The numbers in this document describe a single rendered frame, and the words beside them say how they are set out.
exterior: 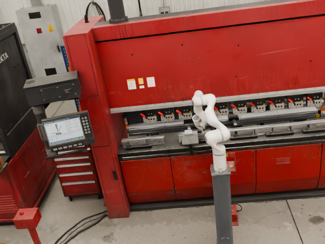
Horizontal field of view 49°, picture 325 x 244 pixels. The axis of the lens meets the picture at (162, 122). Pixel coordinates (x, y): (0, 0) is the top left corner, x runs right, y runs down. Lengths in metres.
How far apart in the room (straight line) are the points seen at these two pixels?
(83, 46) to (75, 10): 4.64
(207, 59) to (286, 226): 2.04
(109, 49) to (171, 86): 0.75
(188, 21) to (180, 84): 0.67
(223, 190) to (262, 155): 0.90
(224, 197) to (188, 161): 0.80
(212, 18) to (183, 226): 2.34
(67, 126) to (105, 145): 0.58
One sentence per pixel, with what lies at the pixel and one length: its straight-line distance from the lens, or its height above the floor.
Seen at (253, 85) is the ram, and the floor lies 1.50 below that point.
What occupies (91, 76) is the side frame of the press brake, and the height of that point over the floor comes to 1.86.
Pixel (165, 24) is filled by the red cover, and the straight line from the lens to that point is 3.64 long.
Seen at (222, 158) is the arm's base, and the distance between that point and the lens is 3.32.
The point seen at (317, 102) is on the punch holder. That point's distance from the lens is 4.20.
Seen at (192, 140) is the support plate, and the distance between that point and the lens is 3.94.
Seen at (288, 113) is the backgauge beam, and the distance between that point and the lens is 4.48.
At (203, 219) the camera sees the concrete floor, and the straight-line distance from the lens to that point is 4.41.
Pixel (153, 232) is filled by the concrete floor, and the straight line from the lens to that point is 4.35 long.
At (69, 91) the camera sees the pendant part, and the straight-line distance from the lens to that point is 3.50.
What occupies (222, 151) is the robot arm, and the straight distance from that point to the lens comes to 3.29.
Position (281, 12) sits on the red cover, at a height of 2.23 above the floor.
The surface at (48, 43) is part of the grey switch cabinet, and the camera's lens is 8.20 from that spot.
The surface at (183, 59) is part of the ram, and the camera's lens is 3.74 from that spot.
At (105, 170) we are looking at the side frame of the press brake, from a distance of 4.19.
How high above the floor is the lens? 3.00
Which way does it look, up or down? 27 degrees down
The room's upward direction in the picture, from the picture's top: 8 degrees counter-clockwise
